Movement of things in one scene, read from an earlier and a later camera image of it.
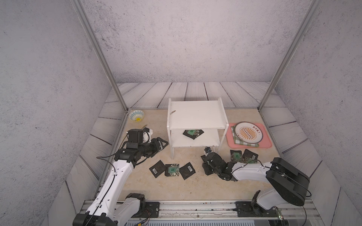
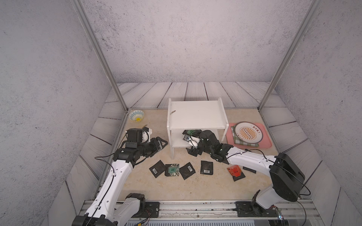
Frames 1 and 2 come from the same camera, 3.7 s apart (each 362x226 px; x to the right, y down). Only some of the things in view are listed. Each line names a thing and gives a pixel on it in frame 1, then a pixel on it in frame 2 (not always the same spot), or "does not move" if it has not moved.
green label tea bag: x=172 y=170 does not move
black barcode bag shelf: x=158 y=169 does not move
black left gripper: x=156 y=147 does not move
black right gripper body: x=208 y=170 to x=201 y=148
